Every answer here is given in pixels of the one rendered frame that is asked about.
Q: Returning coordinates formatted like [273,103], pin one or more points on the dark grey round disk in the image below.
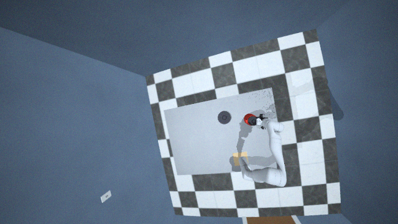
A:
[224,117]

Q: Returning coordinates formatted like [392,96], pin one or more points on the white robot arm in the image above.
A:
[269,175]

